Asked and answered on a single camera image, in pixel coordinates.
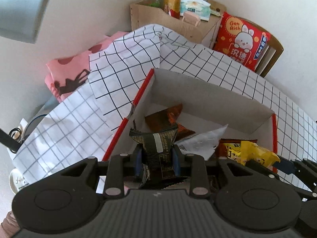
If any black snack packet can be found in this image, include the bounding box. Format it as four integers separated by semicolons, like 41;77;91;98
129;125;185;190

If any white snack bag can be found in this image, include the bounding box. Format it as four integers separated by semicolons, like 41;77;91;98
175;125;228;161

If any yellow small snack packet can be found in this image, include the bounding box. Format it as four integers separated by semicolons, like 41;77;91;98
240;141;281;168

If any orange brown snack bag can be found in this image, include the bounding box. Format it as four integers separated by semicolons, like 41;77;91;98
145;104;195;141

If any red yellow snack bag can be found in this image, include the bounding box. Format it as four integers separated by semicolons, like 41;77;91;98
215;139;257;163

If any red white cardboard box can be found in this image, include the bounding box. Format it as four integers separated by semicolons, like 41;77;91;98
103;69;277;161

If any white black grid tablecloth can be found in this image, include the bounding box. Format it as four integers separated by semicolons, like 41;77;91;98
12;24;316;183

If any pink patterned cloth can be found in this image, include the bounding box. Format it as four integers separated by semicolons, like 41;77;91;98
45;31;125;102

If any wooden chair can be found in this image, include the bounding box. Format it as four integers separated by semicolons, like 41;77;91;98
241;18;284;77

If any red rabbit cushion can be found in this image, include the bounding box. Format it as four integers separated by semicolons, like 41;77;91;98
213;12;271;71

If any wooden side cabinet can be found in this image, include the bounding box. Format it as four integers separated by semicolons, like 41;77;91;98
130;0;227;48

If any pink small object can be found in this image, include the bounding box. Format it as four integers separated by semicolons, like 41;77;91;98
182;11;201;27

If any tissue box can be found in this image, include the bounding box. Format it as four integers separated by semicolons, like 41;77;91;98
180;0;211;22

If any orange drink bottle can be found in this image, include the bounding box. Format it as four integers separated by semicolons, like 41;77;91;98
164;0;180;19

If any metal lamp shade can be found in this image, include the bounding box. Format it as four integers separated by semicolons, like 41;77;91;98
0;0;49;44

